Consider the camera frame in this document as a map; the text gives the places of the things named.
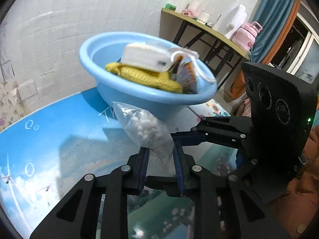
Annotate cotton swab bag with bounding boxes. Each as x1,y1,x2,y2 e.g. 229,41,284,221
113,102,174,166

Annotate green small box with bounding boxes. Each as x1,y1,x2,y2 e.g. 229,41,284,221
165,3,176,11

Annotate white tissue pack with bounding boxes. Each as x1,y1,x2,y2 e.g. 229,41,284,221
120,42,172,72

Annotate blue curtain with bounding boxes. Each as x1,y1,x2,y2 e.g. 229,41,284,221
250,0,301,64

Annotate yellow mesh bag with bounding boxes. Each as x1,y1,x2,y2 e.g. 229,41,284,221
105,62,183,94

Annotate wall power socket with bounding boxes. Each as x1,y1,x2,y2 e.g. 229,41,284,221
18,79,38,101

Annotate white paper cup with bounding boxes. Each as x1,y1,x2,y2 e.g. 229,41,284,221
197,10,211,25

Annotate light blue plastic basin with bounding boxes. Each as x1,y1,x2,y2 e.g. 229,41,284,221
79,31,217,120

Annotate black product package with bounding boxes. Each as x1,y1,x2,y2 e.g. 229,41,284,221
168,53,199,94

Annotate wooden side table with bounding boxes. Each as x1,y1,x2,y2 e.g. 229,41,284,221
161,8,249,88

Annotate pink water bottle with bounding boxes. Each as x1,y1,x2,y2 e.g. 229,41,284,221
231,22,263,52

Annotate white kettle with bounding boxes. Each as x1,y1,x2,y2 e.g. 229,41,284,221
219,4,248,39

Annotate pink cloth item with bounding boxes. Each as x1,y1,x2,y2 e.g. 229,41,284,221
181,8,199,18

